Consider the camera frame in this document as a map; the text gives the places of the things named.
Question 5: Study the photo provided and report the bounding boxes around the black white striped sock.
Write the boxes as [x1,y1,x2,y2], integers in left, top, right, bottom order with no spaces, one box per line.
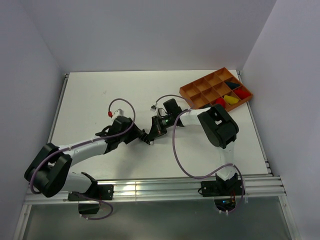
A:
[139,129,157,145]

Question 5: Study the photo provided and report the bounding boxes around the yellow rolled sock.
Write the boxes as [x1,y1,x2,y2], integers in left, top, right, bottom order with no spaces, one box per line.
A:
[223,95,240,105]

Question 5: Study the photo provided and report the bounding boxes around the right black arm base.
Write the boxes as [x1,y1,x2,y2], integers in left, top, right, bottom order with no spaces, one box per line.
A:
[198,179,244,197]

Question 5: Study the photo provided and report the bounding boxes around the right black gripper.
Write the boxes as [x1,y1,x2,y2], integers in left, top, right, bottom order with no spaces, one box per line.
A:
[147,114,174,141]

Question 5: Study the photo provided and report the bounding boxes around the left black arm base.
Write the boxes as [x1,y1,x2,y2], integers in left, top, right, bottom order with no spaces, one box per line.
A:
[67,184,114,219]

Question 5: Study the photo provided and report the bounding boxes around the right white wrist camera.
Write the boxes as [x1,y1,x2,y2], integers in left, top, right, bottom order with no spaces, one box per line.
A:
[150,103,158,113]

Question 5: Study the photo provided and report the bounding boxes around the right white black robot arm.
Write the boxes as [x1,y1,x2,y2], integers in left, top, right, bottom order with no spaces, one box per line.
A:
[142,98,240,195]

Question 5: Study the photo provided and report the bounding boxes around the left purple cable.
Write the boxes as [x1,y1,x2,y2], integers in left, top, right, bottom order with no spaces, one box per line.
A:
[29,98,136,221]

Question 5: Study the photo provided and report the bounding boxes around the orange compartment tray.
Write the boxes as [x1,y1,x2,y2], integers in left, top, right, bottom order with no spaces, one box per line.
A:
[179,67,253,112]

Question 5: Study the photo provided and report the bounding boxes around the dark green rolled sock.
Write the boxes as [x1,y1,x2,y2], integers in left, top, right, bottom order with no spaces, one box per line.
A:
[224,81,241,90]

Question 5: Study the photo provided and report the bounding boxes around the red Christmas sock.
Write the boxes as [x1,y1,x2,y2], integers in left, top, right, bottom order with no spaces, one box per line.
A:
[215,97,226,109]

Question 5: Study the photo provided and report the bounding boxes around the red rolled sock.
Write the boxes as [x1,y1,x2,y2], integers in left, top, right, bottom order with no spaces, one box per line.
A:
[233,88,251,100]

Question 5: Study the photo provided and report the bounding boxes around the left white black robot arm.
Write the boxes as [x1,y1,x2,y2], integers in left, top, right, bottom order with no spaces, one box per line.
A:
[24,116,145,200]

